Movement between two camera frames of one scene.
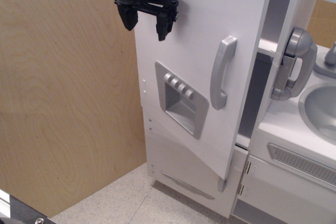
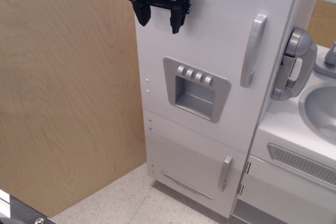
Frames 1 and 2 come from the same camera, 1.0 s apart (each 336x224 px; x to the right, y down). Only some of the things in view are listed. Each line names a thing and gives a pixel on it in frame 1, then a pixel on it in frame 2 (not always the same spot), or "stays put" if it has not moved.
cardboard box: (322, 24) stays put
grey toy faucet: (325, 62) stays put
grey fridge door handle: (227, 51) to (252, 49)
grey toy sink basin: (317, 110) stays put
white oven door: (287, 194) stays put
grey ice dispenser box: (180, 102) to (195, 91)
